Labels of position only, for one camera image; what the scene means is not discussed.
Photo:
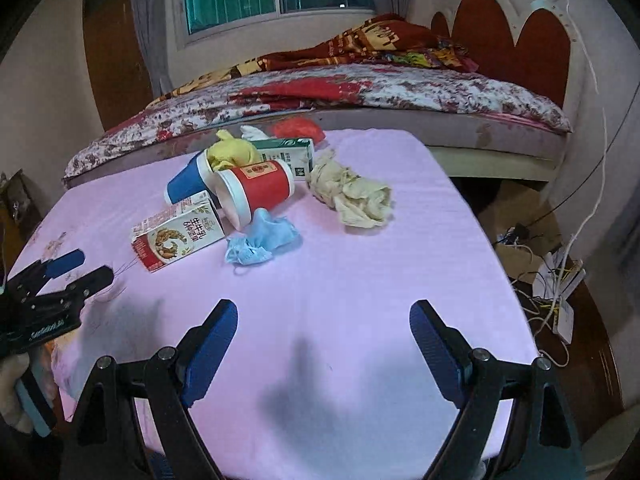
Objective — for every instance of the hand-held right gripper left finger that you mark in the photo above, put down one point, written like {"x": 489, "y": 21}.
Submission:
{"x": 215, "y": 340}

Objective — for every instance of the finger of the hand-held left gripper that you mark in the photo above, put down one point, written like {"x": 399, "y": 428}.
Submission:
{"x": 65, "y": 262}
{"x": 92, "y": 281}

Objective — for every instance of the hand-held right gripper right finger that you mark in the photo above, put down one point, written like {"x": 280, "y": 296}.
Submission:
{"x": 435, "y": 355}

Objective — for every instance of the brown and white milk carton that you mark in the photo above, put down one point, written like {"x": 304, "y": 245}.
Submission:
{"x": 175, "y": 240}

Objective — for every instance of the light blue cloth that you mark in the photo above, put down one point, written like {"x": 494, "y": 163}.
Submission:
{"x": 265, "y": 240}

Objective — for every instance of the blue paper cup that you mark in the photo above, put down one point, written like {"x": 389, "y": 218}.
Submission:
{"x": 182, "y": 185}

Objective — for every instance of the red paper cup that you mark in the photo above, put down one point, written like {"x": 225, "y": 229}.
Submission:
{"x": 262, "y": 185}

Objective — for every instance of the beige cloth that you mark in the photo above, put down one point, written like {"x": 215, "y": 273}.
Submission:
{"x": 350, "y": 195}

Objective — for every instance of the yellow cloth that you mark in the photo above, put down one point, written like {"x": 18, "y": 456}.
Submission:
{"x": 232, "y": 152}

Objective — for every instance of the green milk carton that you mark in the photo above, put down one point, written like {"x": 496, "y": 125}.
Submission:
{"x": 295, "y": 152}

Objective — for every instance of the person's left hand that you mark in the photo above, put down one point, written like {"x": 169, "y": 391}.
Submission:
{"x": 10, "y": 382}

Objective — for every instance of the wooden cabinet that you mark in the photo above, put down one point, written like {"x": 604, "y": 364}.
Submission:
{"x": 20, "y": 215}

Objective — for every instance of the pink tablecloth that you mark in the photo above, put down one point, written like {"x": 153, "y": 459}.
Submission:
{"x": 325, "y": 285}

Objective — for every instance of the white router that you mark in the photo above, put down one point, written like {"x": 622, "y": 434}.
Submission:
{"x": 567, "y": 305}

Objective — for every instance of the wooden nightstand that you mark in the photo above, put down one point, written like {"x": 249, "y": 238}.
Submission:
{"x": 590, "y": 360}

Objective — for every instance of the white crumpled tissue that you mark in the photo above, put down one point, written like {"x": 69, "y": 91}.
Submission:
{"x": 252, "y": 132}

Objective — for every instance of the brown wooden door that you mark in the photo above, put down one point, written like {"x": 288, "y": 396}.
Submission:
{"x": 112, "y": 55}

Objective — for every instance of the red crumpled cloth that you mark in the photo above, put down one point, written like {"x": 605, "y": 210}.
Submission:
{"x": 297, "y": 127}

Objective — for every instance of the floral red and white quilt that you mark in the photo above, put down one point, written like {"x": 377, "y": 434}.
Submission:
{"x": 425, "y": 90}

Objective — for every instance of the red and white headboard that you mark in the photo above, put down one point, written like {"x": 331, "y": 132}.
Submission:
{"x": 540, "y": 55}

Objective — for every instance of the red printed blanket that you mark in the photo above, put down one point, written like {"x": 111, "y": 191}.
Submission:
{"x": 380, "y": 37}

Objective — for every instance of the white bed frame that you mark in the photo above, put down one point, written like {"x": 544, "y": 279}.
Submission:
{"x": 500, "y": 165}

